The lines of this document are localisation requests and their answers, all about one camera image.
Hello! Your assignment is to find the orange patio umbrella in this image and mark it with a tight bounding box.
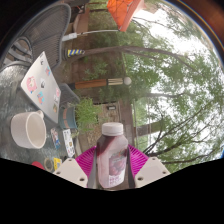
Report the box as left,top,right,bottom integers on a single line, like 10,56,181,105
61,0,145,43

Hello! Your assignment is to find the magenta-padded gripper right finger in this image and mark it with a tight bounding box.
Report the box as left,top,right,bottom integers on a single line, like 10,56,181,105
126,143,172,189

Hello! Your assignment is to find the leaning tree pale trunk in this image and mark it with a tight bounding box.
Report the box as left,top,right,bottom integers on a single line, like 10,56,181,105
82,45,189,66

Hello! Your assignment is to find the green plant in blue pot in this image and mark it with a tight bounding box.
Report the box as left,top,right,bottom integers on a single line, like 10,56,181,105
58,97,103,135

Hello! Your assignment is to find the silver laptop with stickers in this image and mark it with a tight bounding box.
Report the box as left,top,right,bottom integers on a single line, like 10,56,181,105
20,50,62,125

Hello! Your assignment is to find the blue yellow striped bollard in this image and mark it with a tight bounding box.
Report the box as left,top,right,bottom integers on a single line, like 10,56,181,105
67,48,86,58

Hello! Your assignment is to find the yellow card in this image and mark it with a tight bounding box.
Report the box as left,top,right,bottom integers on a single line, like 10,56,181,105
53,157,63,171

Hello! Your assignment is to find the beige tape ring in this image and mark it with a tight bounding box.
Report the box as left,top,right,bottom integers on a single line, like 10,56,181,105
44,157,55,173

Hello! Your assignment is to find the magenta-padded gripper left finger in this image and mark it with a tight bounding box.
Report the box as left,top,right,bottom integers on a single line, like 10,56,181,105
53,145,99,189

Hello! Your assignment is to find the white cup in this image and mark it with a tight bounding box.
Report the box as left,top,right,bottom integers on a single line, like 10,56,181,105
10,109,48,150

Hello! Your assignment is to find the pink juice bottle white cap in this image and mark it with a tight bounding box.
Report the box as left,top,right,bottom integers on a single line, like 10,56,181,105
96,122,130,190

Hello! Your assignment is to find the tall tree dark trunk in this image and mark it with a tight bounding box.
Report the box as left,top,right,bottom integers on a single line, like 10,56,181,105
142,109,224,165

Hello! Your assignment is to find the wooden lamp post white globe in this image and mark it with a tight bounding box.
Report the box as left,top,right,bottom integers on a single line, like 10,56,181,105
74,76,133,90

